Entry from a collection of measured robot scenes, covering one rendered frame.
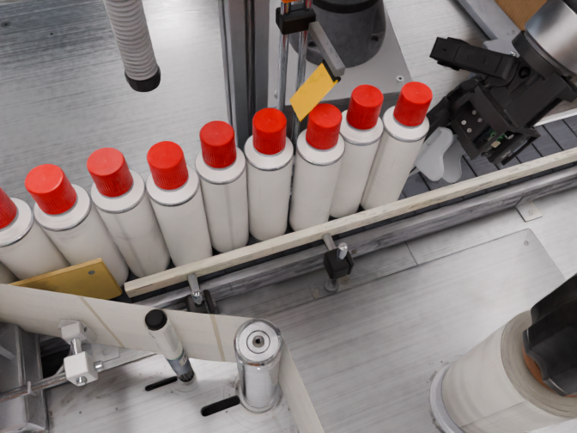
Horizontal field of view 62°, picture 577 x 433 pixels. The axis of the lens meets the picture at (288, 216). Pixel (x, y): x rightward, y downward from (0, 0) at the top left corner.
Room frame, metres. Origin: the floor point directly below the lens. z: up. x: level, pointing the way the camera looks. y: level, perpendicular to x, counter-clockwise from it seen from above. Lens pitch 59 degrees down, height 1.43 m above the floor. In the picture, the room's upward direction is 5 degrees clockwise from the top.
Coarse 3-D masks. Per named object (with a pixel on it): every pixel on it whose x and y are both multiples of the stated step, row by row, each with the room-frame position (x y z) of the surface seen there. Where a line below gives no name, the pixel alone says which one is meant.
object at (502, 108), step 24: (528, 48) 0.41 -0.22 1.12; (528, 72) 0.41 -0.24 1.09; (552, 72) 0.39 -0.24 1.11; (480, 96) 0.39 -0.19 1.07; (504, 96) 0.40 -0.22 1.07; (528, 96) 0.38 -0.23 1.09; (552, 96) 0.37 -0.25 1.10; (576, 96) 0.38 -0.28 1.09; (456, 120) 0.39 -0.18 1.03; (480, 120) 0.38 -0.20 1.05; (504, 120) 0.36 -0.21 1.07; (528, 120) 0.36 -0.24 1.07; (480, 144) 0.36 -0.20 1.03; (504, 144) 0.37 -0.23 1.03; (528, 144) 0.37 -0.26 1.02
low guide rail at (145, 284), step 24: (528, 168) 0.43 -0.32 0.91; (432, 192) 0.37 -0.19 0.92; (456, 192) 0.38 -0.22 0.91; (360, 216) 0.32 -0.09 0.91; (384, 216) 0.33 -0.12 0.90; (288, 240) 0.28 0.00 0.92; (312, 240) 0.29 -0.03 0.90; (192, 264) 0.24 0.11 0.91; (216, 264) 0.24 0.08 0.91; (144, 288) 0.20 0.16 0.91
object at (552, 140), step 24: (576, 120) 0.56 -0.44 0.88; (552, 144) 0.51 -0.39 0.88; (576, 144) 0.51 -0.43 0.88; (480, 168) 0.45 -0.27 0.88; (504, 168) 0.45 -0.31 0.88; (552, 168) 0.46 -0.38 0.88; (408, 192) 0.39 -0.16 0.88; (480, 192) 0.40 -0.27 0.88; (288, 216) 0.33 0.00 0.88; (408, 216) 0.35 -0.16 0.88; (336, 240) 0.32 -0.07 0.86; (240, 264) 0.26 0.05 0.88; (168, 288) 0.22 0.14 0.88
